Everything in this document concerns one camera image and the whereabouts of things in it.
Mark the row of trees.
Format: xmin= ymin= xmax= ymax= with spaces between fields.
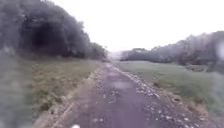
xmin=119 ymin=30 xmax=224 ymax=73

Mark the green grass field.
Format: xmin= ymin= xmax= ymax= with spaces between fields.
xmin=114 ymin=60 xmax=224 ymax=118

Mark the grass verge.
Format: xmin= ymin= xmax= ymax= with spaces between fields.
xmin=0 ymin=56 xmax=104 ymax=128

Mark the dense dark wood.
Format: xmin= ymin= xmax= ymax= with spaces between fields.
xmin=0 ymin=0 xmax=109 ymax=62

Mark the grey gravel dirt path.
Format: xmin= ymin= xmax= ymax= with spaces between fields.
xmin=32 ymin=61 xmax=221 ymax=128

